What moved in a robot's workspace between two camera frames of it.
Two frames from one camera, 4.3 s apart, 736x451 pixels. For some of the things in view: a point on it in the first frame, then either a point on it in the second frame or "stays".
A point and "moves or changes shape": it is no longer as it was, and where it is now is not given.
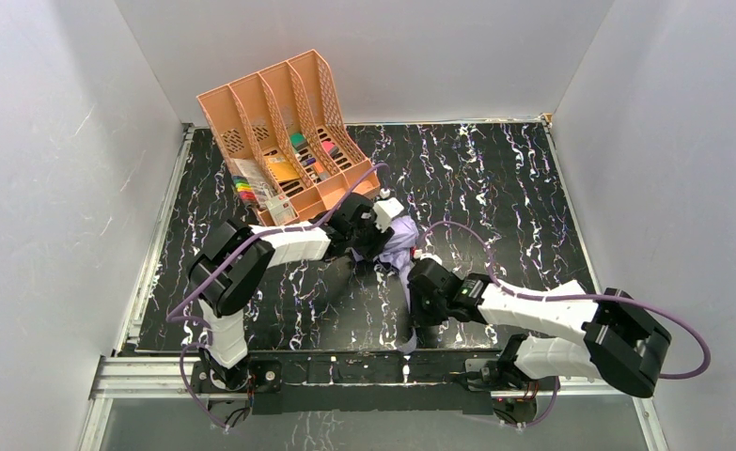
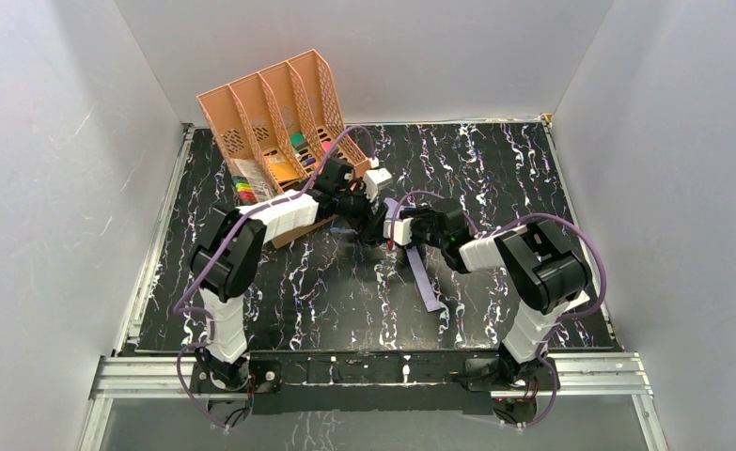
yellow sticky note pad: (282, 169) stays
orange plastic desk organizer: (286, 132) stays
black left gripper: (369, 242) -> (363, 212)
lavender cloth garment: (398, 251) moves or changes shape
